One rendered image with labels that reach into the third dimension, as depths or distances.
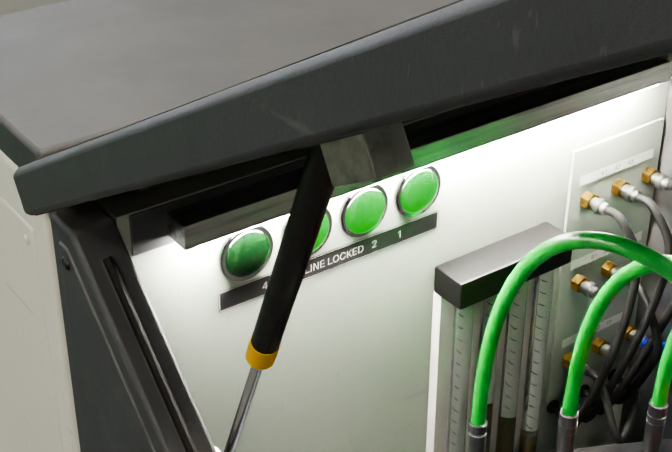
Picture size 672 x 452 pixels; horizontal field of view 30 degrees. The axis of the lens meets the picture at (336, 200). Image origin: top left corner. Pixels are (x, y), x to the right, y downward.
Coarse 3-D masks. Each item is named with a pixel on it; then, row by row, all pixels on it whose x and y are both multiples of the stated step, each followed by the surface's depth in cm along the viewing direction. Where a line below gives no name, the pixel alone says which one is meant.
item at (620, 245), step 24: (552, 240) 101; (576, 240) 98; (600, 240) 96; (624, 240) 94; (528, 264) 104; (648, 264) 92; (504, 288) 108; (504, 312) 109; (480, 360) 114; (480, 384) 115; (480, 408) 116; (480, 432) 118
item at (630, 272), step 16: (624, 272) 107; (640, 272) 105; (608, 288) 109; (592, 304) 111; (608, 304) 110; (592, 320) 112; (592, 336) 113; (576, 352) 115; (576, 368) 116; (576, 384) 117; (576, 400) 118; (560, 416) 119; (576, 416) 119; (560, 432) 120; (576, 432) 120; (560, 448) 121
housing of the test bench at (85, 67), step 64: (128, 0) 119; (192, 0) 119; (256, 0) 119; (320, 0) 120; (384, 0) 120; (448, 0) 120; (0, 64) 106; (64, 64) 106; (128, 64) 106; (192, 64) 106; (256, 64) 106; (0, 128) 98; (64, 128) 96; (0, 192) 103; (0, 256) 108; (0, 320) 115; (0, 384) 121; (64, 384) 104; (0, 448) 129; (64, 448) 109
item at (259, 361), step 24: (312, 168) 63; (312, 192) 64; (312, 216) 65; (288, 240) 67; (312, 240) 67; (288, 264) 69; (288, 288) 71; (264, 312) 73; (288, 312) 73; (264, 336) 75; (264, 360) 77; (240, 408) 83; (240, 432) 86
